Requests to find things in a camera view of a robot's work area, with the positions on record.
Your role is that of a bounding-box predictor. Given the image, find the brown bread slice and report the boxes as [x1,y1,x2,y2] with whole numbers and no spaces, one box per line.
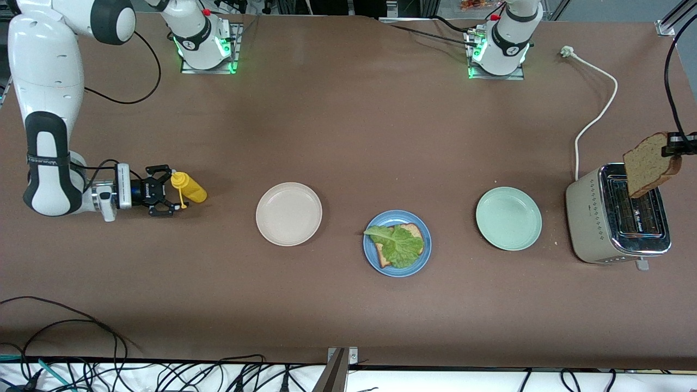
[623,132,682,199]
[375,223,424,268]

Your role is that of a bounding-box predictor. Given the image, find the yellow squeeze bottle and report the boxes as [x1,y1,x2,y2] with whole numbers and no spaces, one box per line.
[170,171,208,210]

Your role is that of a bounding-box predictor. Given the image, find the green lettuce leaf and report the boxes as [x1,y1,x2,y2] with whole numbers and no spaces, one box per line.
[363,225,424,270]

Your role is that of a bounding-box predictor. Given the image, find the blue plate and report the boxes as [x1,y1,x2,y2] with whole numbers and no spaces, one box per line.
[363,210,432,278]

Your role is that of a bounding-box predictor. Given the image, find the white plate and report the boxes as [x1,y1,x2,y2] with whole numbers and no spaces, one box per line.
[255,182,323,247]

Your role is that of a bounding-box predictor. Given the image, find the green plate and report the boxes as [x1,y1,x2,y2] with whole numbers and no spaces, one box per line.
[475,187,543,252]

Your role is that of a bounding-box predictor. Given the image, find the beige chrome toaster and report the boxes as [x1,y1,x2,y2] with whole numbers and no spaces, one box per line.
[565,163,671,272]

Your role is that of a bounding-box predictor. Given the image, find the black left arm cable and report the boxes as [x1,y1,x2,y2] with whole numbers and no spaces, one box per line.
[664,11,697,137]

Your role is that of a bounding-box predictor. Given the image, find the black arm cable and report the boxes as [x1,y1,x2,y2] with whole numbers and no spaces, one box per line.
[82,30,162,105]
[664,11,697,137]

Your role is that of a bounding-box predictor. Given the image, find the white toaster power cord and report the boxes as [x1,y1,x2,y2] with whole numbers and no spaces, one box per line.
[561,46,619,182]

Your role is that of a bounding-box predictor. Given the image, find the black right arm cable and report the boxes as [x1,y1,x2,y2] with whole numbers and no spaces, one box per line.
[82,30,162,105]

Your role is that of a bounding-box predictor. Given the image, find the aluminium frame extrusion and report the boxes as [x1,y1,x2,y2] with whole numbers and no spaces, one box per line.
[656,0,697,36]

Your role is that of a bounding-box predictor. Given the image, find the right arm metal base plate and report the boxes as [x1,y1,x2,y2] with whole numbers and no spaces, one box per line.
[180,23,243,75]

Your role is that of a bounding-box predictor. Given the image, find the black looped table cable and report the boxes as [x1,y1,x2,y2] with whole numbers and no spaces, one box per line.
[21,319,119,363]
[0,296,129,360]

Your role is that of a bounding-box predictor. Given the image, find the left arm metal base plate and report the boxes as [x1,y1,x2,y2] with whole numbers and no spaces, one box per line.
[466,27,526,81]

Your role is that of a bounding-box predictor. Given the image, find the teal cable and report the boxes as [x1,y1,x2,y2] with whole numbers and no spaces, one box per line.
[0,355,71,390]

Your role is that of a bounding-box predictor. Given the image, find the silver metal table bracket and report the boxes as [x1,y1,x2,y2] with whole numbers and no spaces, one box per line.
[313,347,360,392]

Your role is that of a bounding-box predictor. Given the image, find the black base cable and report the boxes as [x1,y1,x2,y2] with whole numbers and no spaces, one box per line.
[381,15,480,47]

